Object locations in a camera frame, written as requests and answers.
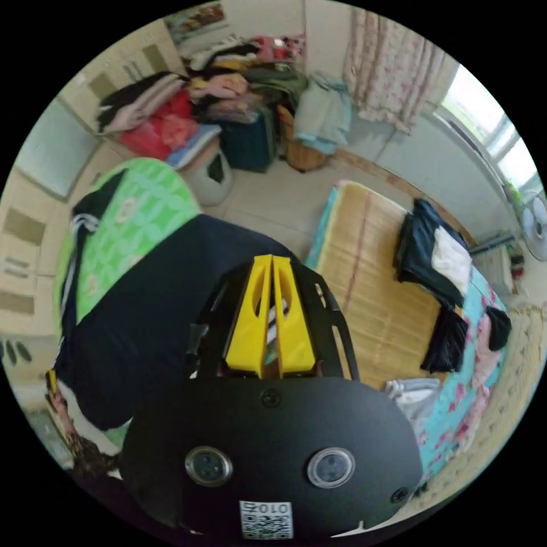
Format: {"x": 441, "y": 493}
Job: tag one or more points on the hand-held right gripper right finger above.
{"x": 295, "y": 342}

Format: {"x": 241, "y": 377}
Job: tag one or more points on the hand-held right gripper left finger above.
{"x": 245, "y": 337}

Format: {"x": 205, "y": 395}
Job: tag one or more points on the black track pants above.
{"x": 171, "y": 299}

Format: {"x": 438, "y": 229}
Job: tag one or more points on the person's left hand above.
{"x": 59, "y": 408}

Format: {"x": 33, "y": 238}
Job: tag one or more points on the person's body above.
{"x": 92, "y": 457}

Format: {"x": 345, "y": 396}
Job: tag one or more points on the bed with woven mat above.
{"x": 376, "y": 307}

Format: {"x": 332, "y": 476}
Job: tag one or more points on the beige cupboard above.
{"x": 25, "y": 256}

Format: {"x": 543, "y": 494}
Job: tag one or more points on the white grey garment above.
{"x": 412, "y": 397}

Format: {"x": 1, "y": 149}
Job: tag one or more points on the pile of clothes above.
{"x": 427, "y": 256}

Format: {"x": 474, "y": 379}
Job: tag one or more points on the white plastic stool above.
{"x": 211, "y": 179}

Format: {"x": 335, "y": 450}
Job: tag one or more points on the brown wooden basket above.
{"x": 303, "y": 156}

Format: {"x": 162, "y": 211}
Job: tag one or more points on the teal suitcase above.
{"x": 248, "y": 141}

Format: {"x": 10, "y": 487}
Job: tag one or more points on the small black garment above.
{"x": 499, "y": 327}

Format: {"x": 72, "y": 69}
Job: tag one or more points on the heap of clothes and bedding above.
{"x": 171, "y": 124}

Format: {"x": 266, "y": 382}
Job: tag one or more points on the light blue cloth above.
{"x": 322, "y": 115}

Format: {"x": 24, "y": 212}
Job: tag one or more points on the white standing fan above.
{"x": 534, "y": 226}

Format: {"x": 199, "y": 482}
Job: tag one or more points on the floral curtain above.
{"x": 393, "y": 68}

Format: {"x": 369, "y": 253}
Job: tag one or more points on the window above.
{"x": 491, "y": 124}

